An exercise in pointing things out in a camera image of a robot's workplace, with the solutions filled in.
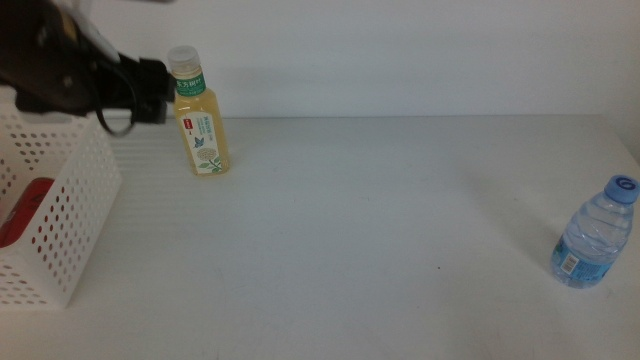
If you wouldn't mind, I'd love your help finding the yellow tea bottle green label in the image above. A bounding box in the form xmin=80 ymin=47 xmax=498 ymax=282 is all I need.
xmin=166 ymin=45 xmax=232 ymax=177

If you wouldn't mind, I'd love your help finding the red soda can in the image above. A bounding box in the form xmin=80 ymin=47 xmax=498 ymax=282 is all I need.
xmin=0 ymin=176 xmax=76 ymax=251

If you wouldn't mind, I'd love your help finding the clear water bottle blue cap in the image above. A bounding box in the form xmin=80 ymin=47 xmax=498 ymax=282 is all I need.
xmin=549 ymin=173 xmax=640 ymax=290

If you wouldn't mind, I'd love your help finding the white perforated plastic basket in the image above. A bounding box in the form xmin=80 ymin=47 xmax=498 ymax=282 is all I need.
xmin=0 ymin=102 xmax=123 ymax=310

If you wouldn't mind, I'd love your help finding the thin black cable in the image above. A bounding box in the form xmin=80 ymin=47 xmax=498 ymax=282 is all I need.
xmin=93 ymin=62 xmax=139 ymax=138

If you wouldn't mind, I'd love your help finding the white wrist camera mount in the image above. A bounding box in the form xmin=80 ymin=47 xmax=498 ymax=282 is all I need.
xmin=53 ymin=0 xmax=122 ymax=65

